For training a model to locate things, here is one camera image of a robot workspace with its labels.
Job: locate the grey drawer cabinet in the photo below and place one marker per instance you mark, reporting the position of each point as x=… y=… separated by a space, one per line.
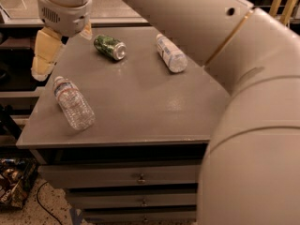
x=144 y=113

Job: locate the grey drawer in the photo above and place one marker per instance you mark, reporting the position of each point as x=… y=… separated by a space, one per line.
x=140 y=214
x=135 y=198
x=120 y=175

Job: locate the middle grey drawer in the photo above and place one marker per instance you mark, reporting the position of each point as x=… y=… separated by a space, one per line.
x=135 y=198

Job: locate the green soda can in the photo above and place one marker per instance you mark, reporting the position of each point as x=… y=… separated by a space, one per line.
x=111 y=47

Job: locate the clear blue-label water bottle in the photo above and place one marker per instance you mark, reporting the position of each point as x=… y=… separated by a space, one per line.
x=173 y=57

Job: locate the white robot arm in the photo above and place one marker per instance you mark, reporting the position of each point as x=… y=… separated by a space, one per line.
x=250 y=172

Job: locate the bottom grey drawer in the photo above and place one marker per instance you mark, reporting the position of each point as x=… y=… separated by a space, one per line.
x=140 y=214

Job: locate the box of snack packets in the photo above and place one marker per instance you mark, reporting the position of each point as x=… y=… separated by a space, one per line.
x=17 y=176

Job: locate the top grey drawer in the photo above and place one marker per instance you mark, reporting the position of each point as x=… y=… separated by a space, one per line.
x=120 y=175

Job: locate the clear red-label water bottle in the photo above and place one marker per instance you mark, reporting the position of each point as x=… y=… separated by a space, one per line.
x=76 y=109

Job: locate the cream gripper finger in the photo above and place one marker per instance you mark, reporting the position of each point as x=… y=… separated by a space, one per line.
x=48 y=48
x=87 y=32

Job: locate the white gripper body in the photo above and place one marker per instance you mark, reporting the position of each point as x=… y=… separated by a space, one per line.
x=67 y=19

